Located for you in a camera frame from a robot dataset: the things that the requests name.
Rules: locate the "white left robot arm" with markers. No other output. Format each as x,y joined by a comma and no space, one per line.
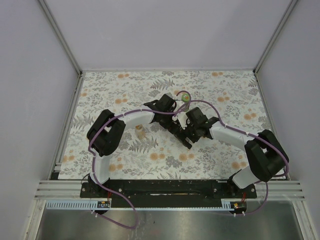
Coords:
106,132

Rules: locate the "white cable duct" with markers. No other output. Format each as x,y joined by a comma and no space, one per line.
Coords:
154,202

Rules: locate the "green bottle cap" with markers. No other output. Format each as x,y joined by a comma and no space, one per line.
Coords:
185,97

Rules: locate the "right aluminium corner post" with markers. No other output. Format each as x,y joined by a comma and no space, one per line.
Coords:
276,34

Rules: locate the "clear pill bottle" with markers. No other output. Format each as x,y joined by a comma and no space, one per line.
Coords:
140,132

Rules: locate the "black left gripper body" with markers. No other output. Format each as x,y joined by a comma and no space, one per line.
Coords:
167,122

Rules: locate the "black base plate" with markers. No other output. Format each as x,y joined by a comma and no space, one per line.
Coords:
136,189

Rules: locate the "aluminium frame rail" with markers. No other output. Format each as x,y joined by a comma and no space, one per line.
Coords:
70,190

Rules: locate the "floral table mat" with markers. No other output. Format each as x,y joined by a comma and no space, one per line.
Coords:
234,95

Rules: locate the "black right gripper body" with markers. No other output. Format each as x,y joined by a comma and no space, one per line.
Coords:
191,132

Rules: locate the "green pill bottle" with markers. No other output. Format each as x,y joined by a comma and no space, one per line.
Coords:
185,106

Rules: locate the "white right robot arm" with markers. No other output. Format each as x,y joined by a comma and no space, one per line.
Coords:
264,153

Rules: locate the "left aluminium corner post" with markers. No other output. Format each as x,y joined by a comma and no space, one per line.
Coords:
58,33

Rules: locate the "aluminium corner post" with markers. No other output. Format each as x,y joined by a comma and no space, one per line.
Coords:
58,33
276,34

